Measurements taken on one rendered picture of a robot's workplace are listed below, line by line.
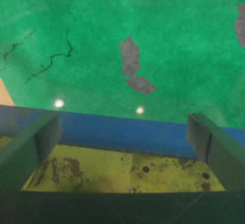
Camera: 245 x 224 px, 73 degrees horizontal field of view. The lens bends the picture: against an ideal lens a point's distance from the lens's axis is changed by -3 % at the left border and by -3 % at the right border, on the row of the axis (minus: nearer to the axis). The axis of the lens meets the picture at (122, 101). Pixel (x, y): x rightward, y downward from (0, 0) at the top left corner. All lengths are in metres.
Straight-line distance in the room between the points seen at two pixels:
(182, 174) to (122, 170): 0.10
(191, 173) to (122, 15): 0.72
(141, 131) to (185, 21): 0.60
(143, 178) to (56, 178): 0.14
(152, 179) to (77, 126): 0.21
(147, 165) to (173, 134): 0.12
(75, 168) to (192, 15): 0.76
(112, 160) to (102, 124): 0.12
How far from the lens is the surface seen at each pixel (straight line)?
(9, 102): 1.51
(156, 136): 0.40
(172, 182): 0.31
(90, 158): 0.33
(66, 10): 0.93
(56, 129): 0.17
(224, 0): 0.90
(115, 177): 0.30
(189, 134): 0.17
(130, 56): 0.93
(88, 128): 0.41
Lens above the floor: 0.83
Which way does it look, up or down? 49 degrees down
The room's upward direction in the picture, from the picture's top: 168 degrees counter-clockwise
